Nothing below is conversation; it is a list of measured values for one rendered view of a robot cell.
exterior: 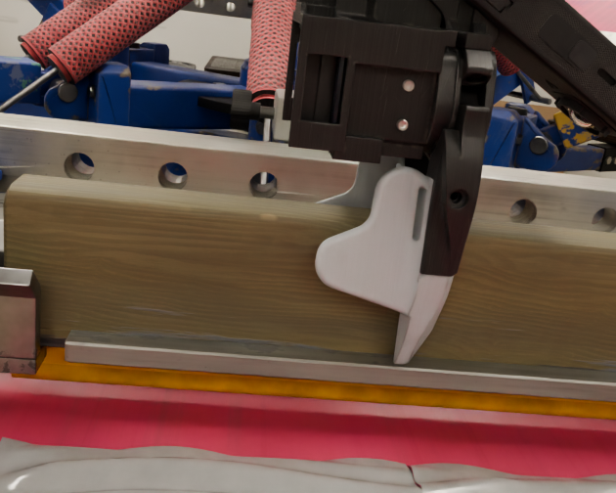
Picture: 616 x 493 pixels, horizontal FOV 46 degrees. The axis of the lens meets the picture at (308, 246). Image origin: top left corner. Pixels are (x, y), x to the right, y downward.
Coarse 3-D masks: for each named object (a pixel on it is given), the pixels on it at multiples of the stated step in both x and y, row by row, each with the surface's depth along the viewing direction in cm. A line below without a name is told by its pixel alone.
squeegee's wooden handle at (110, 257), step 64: (64, 192) 32; (128, 192) 33; (192, 192) 34; (64, 256) 32; (128, 256) 33; (192, 256) 33; (256, 256) 33; (512, 256) 34; (576, 256) 34; (64, 320) 33; (128, 320) 34; (192, 320) 34; (256, 320) 34; (320, 320) 34; (384, 320) 35; (448, 320) 35; (512, 320) 35; (576, 320) 35
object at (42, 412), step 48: (0, 384) 36; (48, 384) 36; (96, 384) 37; (0, 432) 32; (48, 432) 33; (96, 432) 33; (144, 432) 33; (192, 432) 34; (240, 432) 34; (288, 432) 35; (336, 432) 35; (384, 432) 36
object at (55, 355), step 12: (48, 348) 35; (60, 348) 35; (48, 360) 35; (60, 360) 35; (168, 372) 36; (180, 372) 36; (192, 372) 36; (348, 384) 37; (360, 384) 37; (372, 384) 37; (504, 396) 38; (516, 396) 38; (528, 396) 38
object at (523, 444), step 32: (416, 416) 38; (448, 416) 38; (480, 416) 39; (512, 416) 39; (544, 416) 39; (416, 448) 35; (448, 448) 35; (480, 448) 36; (512, 448) 36; (544, 448) 36; (576, 448) 37; (608, 448) 37
